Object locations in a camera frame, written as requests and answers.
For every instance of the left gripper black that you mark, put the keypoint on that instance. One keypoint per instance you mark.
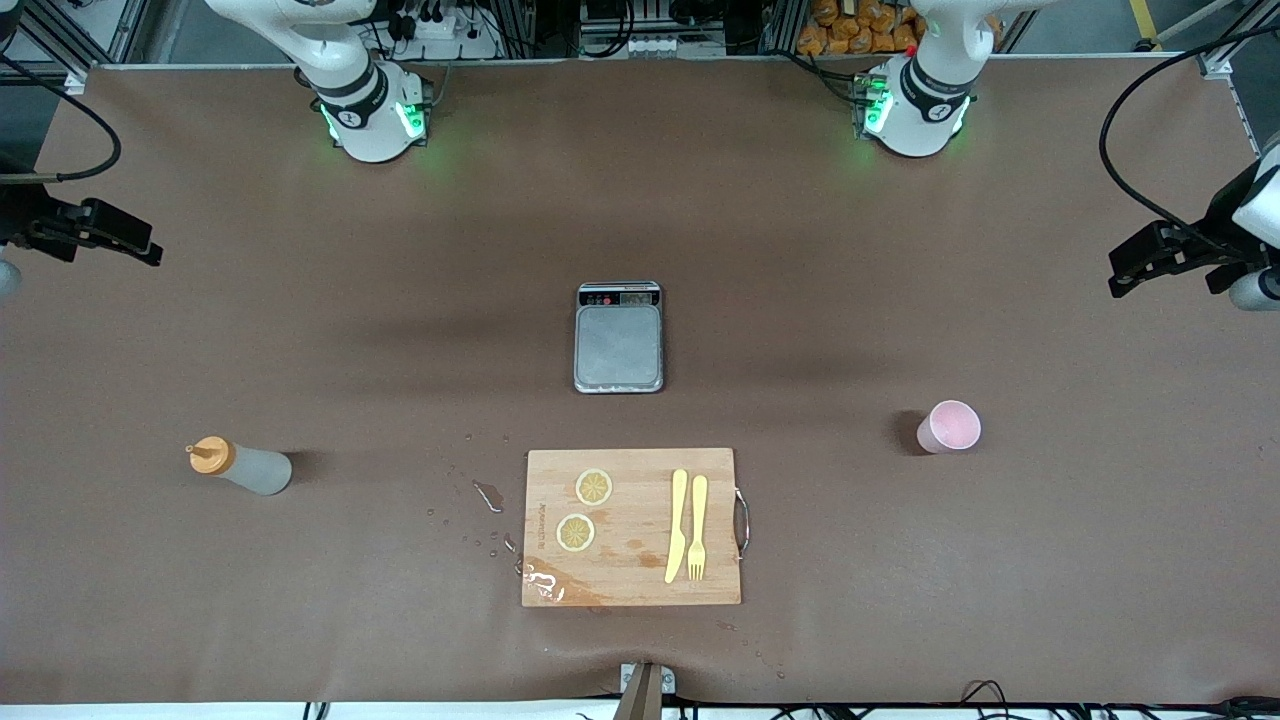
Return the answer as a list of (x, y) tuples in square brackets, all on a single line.
[(1221, 221)]

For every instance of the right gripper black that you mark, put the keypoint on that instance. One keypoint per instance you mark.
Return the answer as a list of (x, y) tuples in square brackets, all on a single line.
[(22, 218)]

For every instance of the clear sauce bottle orange cap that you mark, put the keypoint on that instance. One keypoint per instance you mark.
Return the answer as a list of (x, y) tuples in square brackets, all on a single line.
[(250, 468)]

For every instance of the pink plastic cup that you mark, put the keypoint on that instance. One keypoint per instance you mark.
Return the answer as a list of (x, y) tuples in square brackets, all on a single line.
[(950, 428)]

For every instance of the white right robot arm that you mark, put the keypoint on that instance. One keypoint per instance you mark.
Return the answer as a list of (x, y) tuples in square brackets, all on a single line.
[(352, 90)]

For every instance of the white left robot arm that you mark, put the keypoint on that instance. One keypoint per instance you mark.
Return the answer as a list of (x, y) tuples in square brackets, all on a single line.
[(925, 95)]

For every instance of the white power strip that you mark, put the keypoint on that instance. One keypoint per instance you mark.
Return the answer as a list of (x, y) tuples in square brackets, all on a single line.
[(440, 35)]

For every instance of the bag of orange snacks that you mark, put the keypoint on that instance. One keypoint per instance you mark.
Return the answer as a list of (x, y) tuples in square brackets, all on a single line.
[(850, 25)]

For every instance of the clear water puddle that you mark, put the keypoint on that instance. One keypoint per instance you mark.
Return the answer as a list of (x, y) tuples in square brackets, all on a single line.
[(488, 496)]

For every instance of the silver digital kitchen scale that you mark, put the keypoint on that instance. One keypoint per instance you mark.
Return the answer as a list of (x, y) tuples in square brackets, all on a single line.
[(618, 345)]

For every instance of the yellow plastic fork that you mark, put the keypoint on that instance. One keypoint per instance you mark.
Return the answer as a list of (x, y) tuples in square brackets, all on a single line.
[(698, 520)]

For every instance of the lemon slice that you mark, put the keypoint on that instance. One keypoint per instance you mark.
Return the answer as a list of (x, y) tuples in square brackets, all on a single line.
[(594, 487), (575, 532)]

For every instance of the yellow plastic knife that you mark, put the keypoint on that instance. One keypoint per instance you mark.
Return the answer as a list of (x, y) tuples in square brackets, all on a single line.
[(678, 510)]

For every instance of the wooden cutting board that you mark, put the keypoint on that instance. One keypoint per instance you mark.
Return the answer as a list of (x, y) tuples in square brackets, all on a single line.
[(630, 570)]

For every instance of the aluminium frame profile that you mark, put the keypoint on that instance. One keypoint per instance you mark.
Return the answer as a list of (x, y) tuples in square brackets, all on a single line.
[(1232, 95)]

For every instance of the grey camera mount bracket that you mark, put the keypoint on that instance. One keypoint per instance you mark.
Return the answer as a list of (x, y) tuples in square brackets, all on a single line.
[(645, 690)]

